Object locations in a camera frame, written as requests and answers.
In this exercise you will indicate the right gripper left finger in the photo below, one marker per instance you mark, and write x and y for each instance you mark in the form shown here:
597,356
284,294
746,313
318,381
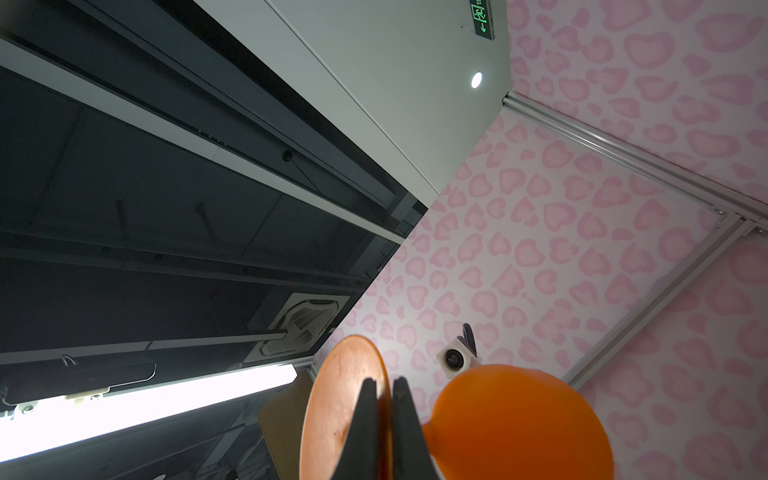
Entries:
359,459

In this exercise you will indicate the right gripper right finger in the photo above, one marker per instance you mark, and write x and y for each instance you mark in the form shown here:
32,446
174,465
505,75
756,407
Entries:
410,455

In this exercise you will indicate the orange wine glass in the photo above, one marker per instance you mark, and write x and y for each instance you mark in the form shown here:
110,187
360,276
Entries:
490,422

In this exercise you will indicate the ceiling air vent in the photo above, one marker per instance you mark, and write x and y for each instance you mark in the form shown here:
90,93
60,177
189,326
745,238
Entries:
302,317

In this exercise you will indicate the fluorescent tube light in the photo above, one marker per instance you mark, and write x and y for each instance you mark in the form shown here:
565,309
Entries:
47,424

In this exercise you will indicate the ceiling spot light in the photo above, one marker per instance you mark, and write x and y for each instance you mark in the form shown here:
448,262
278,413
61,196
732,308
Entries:
476,80

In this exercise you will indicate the green exit sign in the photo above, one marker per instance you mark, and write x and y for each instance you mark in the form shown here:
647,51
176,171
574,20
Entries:
482,19

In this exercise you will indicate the external camera white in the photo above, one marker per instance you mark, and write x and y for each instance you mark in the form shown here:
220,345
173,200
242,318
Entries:
460,354

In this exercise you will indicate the aluminium frame diagonal strut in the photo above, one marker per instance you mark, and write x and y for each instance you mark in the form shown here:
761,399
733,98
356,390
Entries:
730,228

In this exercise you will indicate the aluminium frame left post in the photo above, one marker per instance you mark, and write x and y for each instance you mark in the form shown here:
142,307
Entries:
670,175

